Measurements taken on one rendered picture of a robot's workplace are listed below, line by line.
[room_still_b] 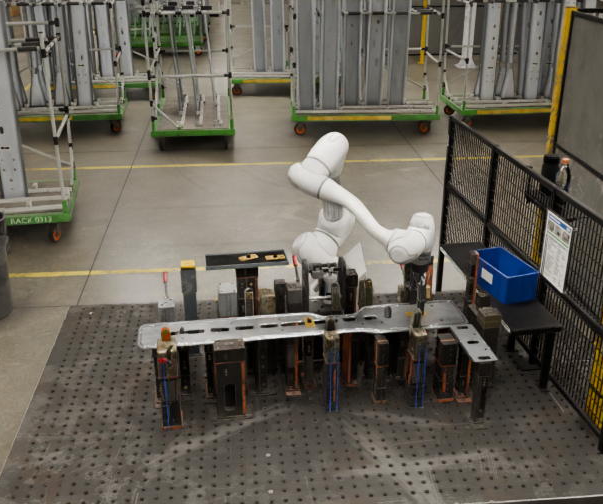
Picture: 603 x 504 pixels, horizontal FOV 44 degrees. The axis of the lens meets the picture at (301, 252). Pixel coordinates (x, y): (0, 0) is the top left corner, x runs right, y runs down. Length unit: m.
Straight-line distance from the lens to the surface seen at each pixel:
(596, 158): 5.27
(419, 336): 3.04
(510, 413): 3.27
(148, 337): 3.14
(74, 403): 3.35
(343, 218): 3.76
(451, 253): 3.83
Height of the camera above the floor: 2.55
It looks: 24 degrees down
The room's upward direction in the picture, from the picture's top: straight up
